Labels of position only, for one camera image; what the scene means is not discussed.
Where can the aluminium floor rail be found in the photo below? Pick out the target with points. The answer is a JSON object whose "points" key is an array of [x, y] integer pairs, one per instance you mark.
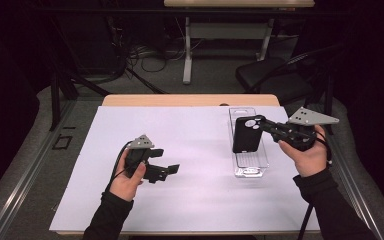
{"points": [[30, 166], [356, 186]]}

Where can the person's left hand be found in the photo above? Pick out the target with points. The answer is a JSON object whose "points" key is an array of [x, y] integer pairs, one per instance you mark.
{"points": [[128, 183]]}

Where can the white table sheet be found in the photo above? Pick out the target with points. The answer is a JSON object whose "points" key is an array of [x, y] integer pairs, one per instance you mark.
{"points": [[186, 193]]}

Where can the light desk with white legs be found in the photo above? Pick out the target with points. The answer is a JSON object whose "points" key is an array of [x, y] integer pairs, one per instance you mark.
{"points": [[226, 30]]}

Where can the clear plastic container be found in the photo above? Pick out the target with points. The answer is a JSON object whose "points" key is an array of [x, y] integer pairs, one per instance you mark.
{"points": [[248, 160]]}

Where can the black metal stand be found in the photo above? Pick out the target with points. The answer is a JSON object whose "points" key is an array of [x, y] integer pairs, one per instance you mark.
{"points": [[58, 86]]}

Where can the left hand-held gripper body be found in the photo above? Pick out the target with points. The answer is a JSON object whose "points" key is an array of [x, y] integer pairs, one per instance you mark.
{"points": [[139, 153]]}

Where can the black chair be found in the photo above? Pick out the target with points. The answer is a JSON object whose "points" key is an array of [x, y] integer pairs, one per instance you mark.
{"points": [[273, 80]]}

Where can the person's right hand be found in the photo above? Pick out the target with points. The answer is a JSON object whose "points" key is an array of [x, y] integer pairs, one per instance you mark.
{"points": [[308, 160]]}

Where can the black phone case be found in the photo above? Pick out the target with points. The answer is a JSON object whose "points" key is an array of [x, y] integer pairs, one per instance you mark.
{"points": [[246, 136]]}

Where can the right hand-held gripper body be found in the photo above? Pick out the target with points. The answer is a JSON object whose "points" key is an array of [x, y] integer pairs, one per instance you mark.
{"points": [[296, 133]]}

